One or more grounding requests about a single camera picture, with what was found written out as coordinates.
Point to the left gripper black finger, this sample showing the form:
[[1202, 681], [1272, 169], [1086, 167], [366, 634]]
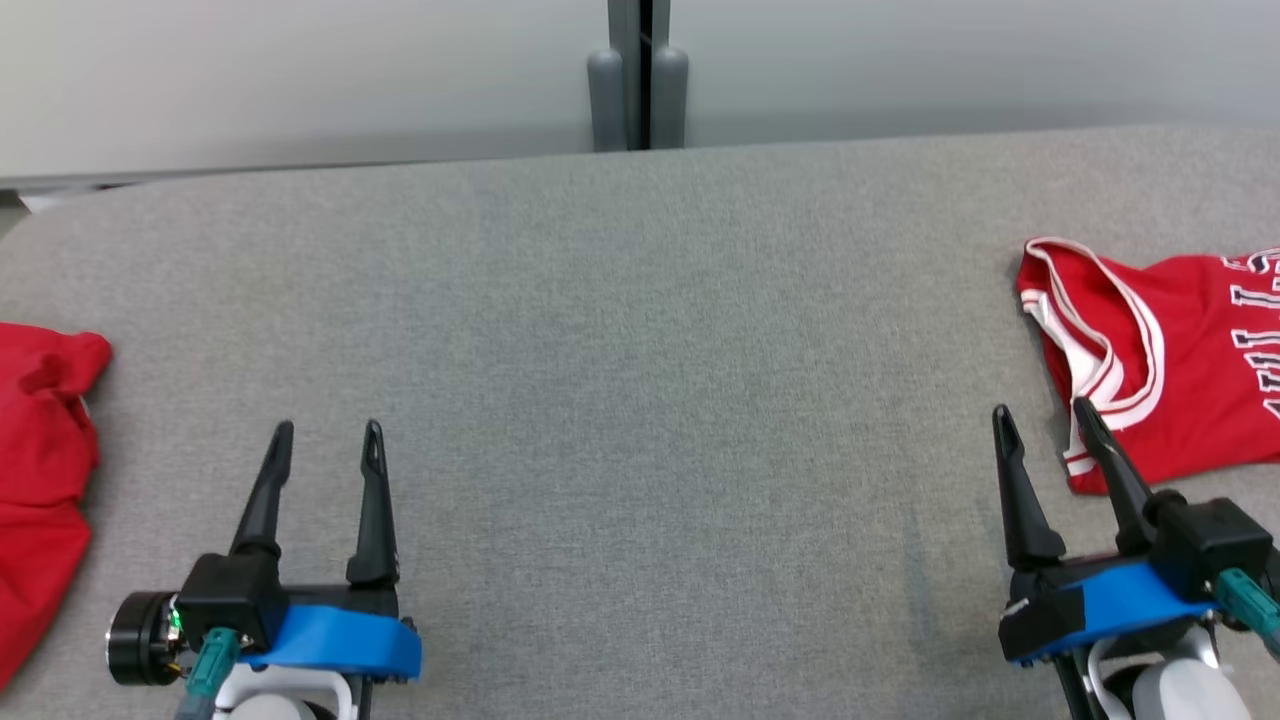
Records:
[[265, 510], [375, 520]]

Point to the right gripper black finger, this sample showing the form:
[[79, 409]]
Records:
[[1025, 520], [1120, 500]]

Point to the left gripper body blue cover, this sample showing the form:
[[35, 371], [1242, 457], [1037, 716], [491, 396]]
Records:
[[340, 635]]

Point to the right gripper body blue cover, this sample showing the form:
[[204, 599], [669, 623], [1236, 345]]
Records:
[[1110, 600]]

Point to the red jersey with white sleeves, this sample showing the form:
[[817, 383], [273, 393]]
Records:
[[1190, 350]]

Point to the red garment with white stripe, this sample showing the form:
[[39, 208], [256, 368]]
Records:
[[40, 480]]

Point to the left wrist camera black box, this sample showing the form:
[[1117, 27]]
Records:
[[230, 600]]

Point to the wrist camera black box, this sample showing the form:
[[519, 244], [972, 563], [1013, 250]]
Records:
[[230, 600], [1210, 545]]

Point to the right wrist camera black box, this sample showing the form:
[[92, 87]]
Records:
[[1210, 545]]

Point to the grey wall baseboard rail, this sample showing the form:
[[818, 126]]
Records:
[[250, 172]]

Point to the grey cylindrical post foot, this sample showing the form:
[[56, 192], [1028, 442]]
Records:
[[670, 100], [605, 100]]

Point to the grey partition frame post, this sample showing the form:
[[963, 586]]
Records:
[[628, 30]]

